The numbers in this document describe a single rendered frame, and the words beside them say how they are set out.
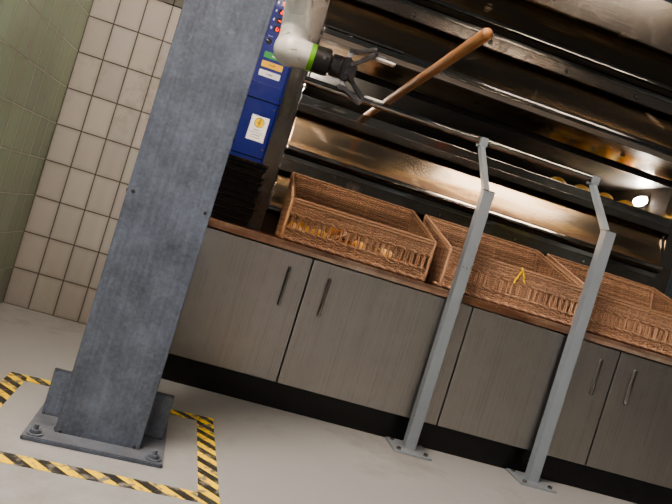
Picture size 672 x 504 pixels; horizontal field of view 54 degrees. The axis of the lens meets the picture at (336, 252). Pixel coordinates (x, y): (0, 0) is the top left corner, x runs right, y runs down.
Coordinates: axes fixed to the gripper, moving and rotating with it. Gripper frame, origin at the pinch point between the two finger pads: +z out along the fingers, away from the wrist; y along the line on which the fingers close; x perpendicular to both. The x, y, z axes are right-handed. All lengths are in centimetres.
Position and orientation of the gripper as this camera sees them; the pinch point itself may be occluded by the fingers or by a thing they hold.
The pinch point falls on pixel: (385, 83)
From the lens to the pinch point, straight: 236.1
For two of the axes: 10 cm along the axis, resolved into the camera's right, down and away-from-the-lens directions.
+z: 9.5, 2.9, 1.5
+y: -2.9, 9.6, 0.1
